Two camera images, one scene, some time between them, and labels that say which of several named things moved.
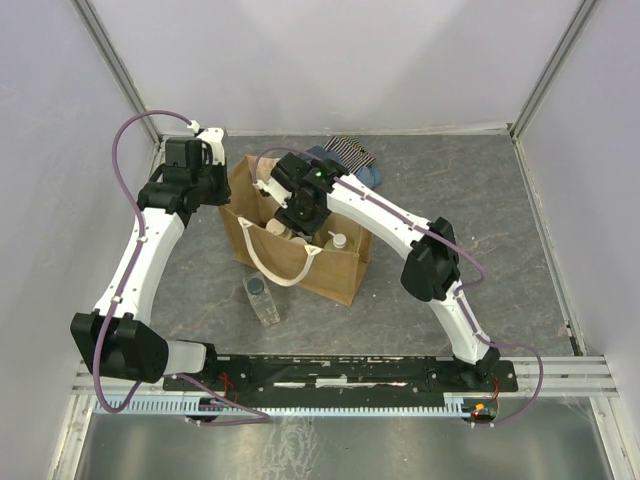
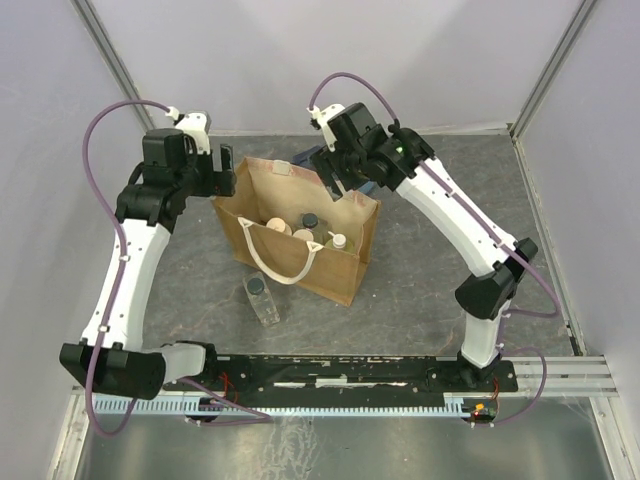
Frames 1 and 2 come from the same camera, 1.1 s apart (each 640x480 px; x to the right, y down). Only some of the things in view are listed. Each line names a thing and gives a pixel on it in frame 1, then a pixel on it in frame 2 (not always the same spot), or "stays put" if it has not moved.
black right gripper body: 299,217 → 348,166
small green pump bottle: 339,242 stays put
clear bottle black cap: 260,297 stays put
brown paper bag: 332,265 stays put
